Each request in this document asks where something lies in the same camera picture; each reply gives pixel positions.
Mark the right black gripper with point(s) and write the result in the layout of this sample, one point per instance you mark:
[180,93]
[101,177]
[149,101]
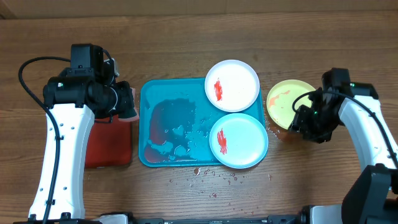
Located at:
[300,122]

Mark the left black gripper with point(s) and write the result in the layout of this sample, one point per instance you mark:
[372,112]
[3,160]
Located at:
[102,112]

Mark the green rimmed white plate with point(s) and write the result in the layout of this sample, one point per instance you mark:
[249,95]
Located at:
[280,100]

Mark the light blue rimmed plate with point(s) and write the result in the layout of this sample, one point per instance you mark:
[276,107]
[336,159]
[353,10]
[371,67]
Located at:
[238,141]

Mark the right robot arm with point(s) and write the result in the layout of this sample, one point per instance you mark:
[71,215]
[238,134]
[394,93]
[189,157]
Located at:
[355,106]

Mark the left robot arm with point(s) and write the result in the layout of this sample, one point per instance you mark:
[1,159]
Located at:
[88,125]

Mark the dark tray with red water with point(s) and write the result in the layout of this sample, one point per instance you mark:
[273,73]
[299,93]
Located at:
[109,144]

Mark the teal plastic tray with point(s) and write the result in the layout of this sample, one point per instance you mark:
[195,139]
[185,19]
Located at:
[176,118]

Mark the white plate with red stain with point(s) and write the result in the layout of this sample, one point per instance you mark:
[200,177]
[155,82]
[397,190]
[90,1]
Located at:
[232,85]

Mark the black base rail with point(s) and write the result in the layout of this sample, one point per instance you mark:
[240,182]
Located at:
[128,218]

